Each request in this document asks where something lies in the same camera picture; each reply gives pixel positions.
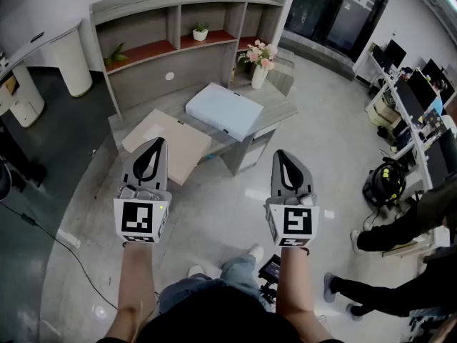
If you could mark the white curved counter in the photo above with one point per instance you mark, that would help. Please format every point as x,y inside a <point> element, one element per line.
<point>71,63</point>

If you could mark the white ribbed vase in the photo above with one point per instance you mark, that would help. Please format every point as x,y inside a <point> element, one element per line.
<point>258,77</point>

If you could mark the small plant in white pot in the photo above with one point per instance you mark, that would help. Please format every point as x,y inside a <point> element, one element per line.
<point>200,32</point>

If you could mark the person's right white shoe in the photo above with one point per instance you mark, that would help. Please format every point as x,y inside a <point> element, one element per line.
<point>256,253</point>

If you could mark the person's left white shoe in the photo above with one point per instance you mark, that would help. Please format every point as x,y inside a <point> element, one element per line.
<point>195,271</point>

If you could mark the person's black shirt torso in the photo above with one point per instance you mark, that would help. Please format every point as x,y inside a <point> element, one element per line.
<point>221,320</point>

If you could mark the beige cardboard box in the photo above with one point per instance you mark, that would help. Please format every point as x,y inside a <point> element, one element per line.
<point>185,148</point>

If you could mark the white paper scrap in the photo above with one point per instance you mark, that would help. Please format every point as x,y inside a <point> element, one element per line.
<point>329,213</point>

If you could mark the light blue box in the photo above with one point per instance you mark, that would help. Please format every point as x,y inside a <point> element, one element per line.
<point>225,109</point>

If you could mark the person's left forearm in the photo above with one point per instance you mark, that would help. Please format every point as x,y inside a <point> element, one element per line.
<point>134,281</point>

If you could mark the pink and white flower bouquet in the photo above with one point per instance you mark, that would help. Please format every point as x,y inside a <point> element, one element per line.
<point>260,54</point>

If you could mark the green leafy plant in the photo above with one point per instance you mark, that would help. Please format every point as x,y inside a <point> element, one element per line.
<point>116,55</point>

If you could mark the black glass double door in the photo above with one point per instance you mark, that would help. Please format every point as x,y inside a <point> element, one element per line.
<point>339,13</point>

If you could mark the person's right forearm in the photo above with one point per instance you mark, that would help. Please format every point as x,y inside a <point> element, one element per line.
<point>296,288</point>

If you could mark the person's white shoe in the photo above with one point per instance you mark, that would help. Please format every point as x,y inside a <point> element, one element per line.
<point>256,253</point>
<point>195,271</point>

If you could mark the person's legs in blue jeans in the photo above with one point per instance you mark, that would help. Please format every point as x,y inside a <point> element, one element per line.
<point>221,277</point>

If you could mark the white rounded cabinet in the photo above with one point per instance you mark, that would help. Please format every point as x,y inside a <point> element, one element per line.
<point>26,102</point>

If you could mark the black flat device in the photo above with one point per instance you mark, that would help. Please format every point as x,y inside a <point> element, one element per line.
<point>36,37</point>

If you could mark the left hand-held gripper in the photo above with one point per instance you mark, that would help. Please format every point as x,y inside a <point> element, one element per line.
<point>137,218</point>

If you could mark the white long office bench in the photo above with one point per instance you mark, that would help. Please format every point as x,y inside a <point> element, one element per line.
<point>392,84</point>

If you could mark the small black monitor rig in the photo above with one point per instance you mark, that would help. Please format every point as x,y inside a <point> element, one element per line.
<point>269,268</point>

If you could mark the black computer monitor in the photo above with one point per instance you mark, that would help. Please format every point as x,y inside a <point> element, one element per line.
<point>396,52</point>
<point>380,57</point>

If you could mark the grey door mat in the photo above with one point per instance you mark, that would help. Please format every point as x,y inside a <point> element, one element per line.
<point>321,57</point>

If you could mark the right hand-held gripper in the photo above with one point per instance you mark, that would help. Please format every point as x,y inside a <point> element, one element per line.
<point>296,222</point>

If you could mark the grey wooden desk with shelves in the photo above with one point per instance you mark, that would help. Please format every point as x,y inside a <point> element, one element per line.
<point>200,66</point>

